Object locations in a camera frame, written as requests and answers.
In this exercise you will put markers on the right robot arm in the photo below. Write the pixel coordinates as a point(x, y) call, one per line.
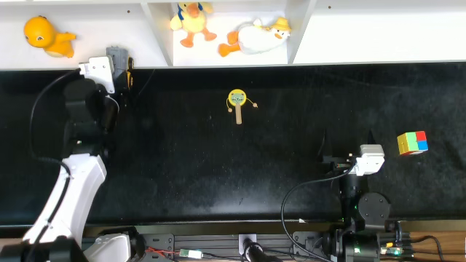
point(373, 209)

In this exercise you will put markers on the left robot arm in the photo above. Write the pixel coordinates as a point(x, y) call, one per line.
point(80, 182)

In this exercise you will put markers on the mounting rail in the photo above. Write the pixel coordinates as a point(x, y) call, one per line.
point(218, 244)

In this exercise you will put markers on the yellow rubber duck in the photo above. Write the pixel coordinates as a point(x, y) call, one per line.
point(40, 32)

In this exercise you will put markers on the white shelf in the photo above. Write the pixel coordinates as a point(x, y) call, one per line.
point(327, 40)

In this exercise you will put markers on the many-coloured puzzle cube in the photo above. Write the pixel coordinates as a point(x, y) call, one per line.
point(411, 142)

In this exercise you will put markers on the yellow rattle drum toy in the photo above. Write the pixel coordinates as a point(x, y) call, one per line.
point(237, 99)

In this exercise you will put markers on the white plush duck with hat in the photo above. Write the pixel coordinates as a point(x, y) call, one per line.
point(258, 38)

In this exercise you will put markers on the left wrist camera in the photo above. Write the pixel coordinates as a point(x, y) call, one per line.
point(97, 72)

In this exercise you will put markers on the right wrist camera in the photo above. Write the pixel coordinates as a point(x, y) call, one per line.
point(370, 160)

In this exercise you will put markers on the yellow plush duck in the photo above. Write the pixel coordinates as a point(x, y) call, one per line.
point(193, 22)

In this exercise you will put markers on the grey and yellow toy truck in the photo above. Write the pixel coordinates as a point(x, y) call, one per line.
point(117, 58)

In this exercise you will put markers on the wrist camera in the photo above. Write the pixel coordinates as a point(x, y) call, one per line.
point(370, 160)
point(97, 72)

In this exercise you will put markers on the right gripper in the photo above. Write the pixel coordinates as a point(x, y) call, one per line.
point(338, 163)

